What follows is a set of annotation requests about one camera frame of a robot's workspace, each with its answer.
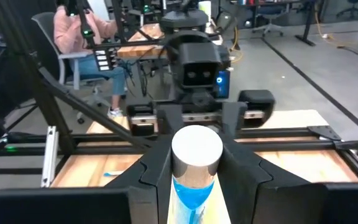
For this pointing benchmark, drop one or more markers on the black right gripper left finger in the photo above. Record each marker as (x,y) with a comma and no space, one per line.
(73,205)

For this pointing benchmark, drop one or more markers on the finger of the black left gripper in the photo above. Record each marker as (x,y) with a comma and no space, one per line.
(169,119)
(233,119)

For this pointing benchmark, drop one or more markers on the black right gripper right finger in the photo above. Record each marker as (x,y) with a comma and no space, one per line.
(291,205)

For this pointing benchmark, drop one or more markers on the teal bottle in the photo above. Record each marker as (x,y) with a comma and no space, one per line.
(196,146)

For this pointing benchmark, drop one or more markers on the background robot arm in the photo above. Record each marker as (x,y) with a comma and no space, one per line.
(85,25)

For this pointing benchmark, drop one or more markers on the blue-lit electronics box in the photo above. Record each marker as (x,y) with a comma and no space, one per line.
(222,83)

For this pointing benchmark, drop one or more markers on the silver aluminium strip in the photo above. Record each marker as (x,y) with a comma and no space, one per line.
(49,161)

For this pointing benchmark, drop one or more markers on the grey office chair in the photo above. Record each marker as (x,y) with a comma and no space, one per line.
(272,21)
(43,31)

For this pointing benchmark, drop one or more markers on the background wooden table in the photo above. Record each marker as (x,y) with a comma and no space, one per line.
(141,37)

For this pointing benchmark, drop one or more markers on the black panel with white labels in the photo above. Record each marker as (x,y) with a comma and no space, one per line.
(104,59)

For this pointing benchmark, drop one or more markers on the black desk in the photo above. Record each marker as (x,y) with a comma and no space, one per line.
(303,18)

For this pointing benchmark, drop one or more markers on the person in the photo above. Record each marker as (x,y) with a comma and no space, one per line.
(76,40)

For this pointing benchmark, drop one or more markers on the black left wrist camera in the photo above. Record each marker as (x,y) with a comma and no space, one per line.
(197,59)

